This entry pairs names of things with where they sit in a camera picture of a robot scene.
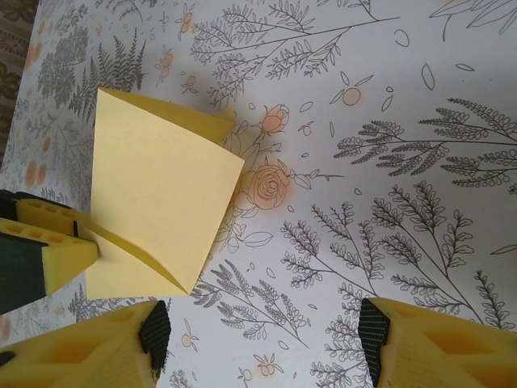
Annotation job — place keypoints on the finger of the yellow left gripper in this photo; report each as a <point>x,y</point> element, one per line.
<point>44,210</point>
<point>52,258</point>

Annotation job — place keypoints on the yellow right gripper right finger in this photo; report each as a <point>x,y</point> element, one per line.
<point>452,347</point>

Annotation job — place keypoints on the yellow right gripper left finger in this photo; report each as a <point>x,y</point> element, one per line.
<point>81,351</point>

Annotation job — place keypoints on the yellow cloth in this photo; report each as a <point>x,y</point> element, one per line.
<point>161,182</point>

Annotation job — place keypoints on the floral patterned table cover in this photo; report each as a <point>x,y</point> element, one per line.
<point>363,182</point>

